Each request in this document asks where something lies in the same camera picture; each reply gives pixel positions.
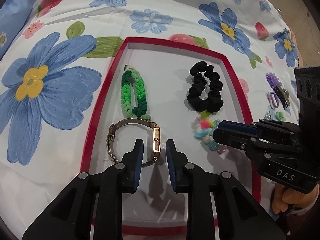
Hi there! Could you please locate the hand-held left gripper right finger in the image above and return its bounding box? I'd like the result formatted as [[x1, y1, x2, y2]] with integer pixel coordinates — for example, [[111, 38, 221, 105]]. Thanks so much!
[[166, 139, 288, 240]]

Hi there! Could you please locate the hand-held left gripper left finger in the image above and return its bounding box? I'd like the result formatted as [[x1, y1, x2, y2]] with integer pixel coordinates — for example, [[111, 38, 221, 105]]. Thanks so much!
[[22, 138, 143, 240]]

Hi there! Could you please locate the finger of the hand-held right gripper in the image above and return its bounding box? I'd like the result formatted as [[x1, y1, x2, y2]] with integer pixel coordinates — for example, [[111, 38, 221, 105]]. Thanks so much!
[[212, 129, 301, 154], [217, 119, 300, 140]]

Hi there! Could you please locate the gold wrist watch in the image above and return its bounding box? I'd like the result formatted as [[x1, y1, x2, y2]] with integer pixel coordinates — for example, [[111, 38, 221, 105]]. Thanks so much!
[[107, 118, 161, 168]]

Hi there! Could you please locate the colourful bead bracelet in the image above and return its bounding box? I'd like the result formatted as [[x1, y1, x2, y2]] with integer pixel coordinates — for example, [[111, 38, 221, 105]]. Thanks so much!
[[194, 112, 229, 155]]

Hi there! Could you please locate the purple ring hair tie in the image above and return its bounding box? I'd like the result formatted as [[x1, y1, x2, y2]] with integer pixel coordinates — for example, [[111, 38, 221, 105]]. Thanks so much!
[[267, 92, 280, 109]]

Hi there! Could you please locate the red shallow box tray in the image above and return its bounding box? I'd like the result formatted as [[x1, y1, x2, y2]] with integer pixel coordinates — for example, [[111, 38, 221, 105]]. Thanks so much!
[[79, 36, 262, 233]]

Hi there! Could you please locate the person's right hand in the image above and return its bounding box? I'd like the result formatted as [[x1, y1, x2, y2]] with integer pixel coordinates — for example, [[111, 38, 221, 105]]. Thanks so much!
[[272, 184, 304, 213]]

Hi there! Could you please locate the black scrunchie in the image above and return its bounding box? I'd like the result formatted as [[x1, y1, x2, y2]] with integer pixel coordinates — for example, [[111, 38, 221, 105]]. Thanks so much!
[[186, 61, 224, 113]]

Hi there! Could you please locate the purple flower hair clip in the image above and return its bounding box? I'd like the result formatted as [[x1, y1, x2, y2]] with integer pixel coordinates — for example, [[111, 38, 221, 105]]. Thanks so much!
[[265, 72, 291, 109]]

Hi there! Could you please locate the floral strawberry bedsheet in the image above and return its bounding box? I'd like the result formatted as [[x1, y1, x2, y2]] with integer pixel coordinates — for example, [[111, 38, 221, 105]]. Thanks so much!
[[0, 0, 304, 233]]

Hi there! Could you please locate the light blue pillow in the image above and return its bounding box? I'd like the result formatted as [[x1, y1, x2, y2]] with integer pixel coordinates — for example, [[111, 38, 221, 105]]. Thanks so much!
[[0, 0, 33, 63]]

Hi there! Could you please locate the green braided bracelet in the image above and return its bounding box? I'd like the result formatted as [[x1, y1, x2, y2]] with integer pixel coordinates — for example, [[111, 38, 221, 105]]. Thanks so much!
[[121, 64, 152, 121]]

